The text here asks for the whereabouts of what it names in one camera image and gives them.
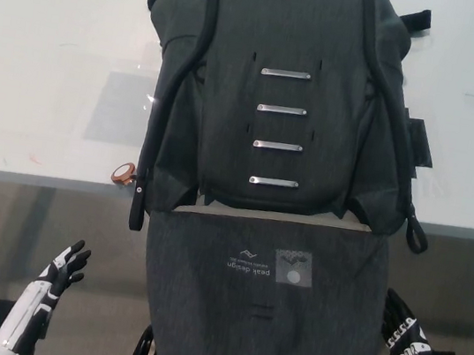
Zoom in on black tape patch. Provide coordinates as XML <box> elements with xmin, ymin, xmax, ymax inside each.
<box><xmin>393</xmin><ymin>106</ymin><xmax>442</xmax><ymax>181</ymax></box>

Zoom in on black table foot plate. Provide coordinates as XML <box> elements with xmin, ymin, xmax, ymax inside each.
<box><xmin>0</xmin><ymin>298</ymin><xmax>19</xmax><ymax>333</ymax></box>

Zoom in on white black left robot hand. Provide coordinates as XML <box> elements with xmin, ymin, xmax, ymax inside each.
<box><xmin>0</xmin><ymin>230</ymin><xmax>94</xmax><ymax>355</ymax></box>

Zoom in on dark grey flap backpack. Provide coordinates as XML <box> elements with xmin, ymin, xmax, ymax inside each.
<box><xmin>94</xmin><ymin>0</ymin><xmax>463</xmax><ymax>355</ymax></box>

